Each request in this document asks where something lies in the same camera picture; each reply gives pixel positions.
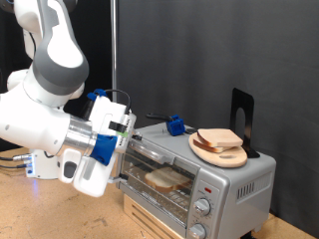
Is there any base cable with silver connector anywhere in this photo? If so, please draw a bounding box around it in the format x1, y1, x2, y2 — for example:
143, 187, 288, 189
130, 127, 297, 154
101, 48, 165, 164
0, 153, 32, 162

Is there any spatula with blue grip block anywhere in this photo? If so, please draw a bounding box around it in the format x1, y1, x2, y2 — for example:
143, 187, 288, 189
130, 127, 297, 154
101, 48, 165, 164
145, 113, 199, 137

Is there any silver toaster oven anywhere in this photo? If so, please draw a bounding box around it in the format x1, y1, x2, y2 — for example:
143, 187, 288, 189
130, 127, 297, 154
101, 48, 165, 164
114, 120, 277, 239

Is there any glass oven door with handle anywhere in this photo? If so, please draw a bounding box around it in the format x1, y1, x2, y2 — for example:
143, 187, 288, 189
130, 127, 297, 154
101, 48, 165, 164
113, 132, 202, 239

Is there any blue cable clip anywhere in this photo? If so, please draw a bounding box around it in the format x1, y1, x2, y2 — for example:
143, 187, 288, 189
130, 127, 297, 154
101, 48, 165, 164
86, 88, 109, 103

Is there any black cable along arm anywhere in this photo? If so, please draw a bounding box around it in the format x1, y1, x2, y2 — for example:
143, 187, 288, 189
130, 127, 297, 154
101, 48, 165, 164
83, 88, 133, 120

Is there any silver oven knob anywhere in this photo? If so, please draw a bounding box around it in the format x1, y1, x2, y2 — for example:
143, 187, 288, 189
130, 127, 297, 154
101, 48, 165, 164
193, 198, 212, 217
188, 222, 207, 239

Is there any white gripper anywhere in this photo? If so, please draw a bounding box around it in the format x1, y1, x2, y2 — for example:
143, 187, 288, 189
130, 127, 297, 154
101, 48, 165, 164
59, 96, 144, 199

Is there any round wooden cutting board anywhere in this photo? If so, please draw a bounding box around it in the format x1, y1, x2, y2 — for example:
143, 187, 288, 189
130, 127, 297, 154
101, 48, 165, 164
187, 132, 248, 169

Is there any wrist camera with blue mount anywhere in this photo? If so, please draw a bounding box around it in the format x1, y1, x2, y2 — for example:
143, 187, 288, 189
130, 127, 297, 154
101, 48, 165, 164
89, 113, 138, 167

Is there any vertical metal pole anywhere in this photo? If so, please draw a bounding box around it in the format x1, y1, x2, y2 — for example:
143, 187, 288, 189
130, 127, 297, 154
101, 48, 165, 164
111, 0, 119, 104

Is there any wire oven rack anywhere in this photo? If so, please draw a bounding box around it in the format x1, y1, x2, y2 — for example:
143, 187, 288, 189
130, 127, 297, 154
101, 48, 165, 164
122, 158, 197, 217

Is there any white bread slice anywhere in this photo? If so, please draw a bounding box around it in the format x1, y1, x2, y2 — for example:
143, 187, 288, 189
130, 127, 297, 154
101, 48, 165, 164
196, 128, 244, 148
144, 166, 192, 194
192, 137, 230, 154

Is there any black metal bookend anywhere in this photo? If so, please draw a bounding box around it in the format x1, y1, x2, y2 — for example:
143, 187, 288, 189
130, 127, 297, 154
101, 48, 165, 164
228, 87, 261, 159

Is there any black base cable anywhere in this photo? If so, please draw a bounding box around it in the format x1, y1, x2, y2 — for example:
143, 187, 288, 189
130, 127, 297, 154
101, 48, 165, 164
0, 162, 29, 170

